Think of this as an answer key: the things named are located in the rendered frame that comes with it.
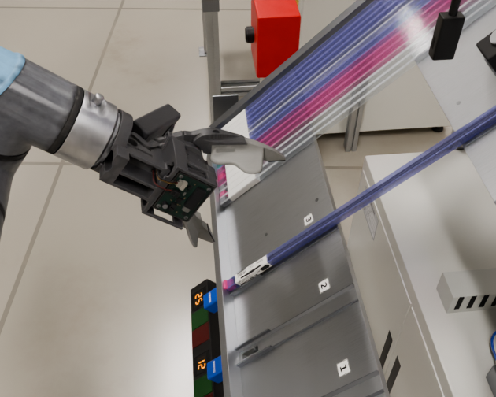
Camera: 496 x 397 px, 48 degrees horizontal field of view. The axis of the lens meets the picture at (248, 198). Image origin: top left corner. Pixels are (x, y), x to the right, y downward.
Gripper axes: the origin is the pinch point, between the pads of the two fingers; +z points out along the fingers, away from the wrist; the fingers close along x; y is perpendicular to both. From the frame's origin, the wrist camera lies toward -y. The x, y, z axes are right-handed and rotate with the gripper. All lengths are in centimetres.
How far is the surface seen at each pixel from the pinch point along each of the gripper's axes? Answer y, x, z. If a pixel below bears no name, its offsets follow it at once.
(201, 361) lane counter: 6.2, -23.6, 8.0
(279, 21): -65, 10, 18
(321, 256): 6.0, 0.3, 10.3
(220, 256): -4.9, -13.4, 6.3
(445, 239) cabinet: -11.2, 4.1, 45.1
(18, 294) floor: -69, -99, 6
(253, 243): -4.7, -8.8, 8.9
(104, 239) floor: -86, -82, 24
